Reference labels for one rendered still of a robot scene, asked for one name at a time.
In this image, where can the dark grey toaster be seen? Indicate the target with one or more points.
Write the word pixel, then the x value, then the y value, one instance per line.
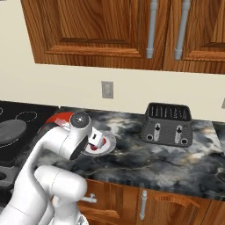
pixel 167 126

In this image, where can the wooden base cupboard door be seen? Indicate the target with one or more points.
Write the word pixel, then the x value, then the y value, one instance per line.
pixel 117 202
pixel 216 214
pixel 175 211

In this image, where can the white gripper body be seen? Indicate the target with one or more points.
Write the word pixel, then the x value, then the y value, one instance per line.
pixel 97 144

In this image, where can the wooden wall cupboard door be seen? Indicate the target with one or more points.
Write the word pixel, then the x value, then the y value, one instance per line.
pixel 205 32
pixel 88 29

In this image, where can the dark grey round pan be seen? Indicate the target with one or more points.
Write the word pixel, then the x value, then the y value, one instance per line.
pixel 11 132

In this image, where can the red bowl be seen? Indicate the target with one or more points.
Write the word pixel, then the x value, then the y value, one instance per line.
pixel 58 117

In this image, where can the grey wall outlet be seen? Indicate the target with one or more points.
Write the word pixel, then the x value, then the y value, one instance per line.
pixel 107 89
pixel 223 103

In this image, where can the black hob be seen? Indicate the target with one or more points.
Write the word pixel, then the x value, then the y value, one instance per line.
pixel 17 111

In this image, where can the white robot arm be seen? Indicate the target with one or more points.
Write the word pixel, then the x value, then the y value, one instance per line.
pixel 44 152

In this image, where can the dark hob knob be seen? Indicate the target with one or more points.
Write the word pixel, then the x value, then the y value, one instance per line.
pixel 2 176

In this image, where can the grey round plate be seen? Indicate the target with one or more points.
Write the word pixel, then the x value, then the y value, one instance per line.
pixel 109 146

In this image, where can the red raw steak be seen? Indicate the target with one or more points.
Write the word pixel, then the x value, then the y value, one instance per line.
pixel 103 142

